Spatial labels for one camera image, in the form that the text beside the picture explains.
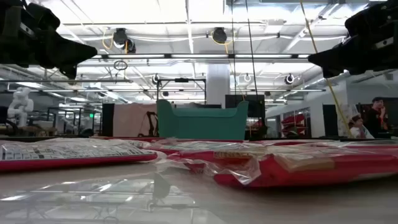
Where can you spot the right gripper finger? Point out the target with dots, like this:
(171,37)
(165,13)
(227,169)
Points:
(335,57)
(332,72)

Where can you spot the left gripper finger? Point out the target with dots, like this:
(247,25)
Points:
(70,71)
(68,51)

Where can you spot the red popcorn bag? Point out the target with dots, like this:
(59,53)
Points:
(373,143)
(130,138)
(62,155)
(304,145)
(295,174)
(199,145)

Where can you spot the black background robot arm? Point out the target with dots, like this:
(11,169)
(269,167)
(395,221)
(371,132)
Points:
(152,124)

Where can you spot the white patterned cloth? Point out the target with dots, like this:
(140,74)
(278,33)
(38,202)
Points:
(348,110)

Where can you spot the small black ceiling reel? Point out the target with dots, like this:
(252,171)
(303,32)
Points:
(289,79)
(155,79)

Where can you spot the white humanoid robot figure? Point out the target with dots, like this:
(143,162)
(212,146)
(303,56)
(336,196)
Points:
(20,104)

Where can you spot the black upright panel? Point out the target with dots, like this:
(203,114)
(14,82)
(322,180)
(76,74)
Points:
(108,119)

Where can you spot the person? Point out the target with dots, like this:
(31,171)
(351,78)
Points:
(359,130)
(374,118)

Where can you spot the pink curtain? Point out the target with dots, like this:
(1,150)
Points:
(130,119)

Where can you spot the black monitor screen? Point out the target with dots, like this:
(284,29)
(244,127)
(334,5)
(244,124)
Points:
(256,107)

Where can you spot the white pillar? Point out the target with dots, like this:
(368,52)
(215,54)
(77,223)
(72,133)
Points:
(217,87)

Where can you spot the black overhead light bar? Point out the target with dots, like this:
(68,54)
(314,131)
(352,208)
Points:
(199,56)

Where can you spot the teal plastic basket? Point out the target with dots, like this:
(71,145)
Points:
(202,127)

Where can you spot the black table frame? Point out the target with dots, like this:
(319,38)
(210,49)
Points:
(18,138)

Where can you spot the black gantry frame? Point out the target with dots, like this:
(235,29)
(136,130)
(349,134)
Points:
(182,80)

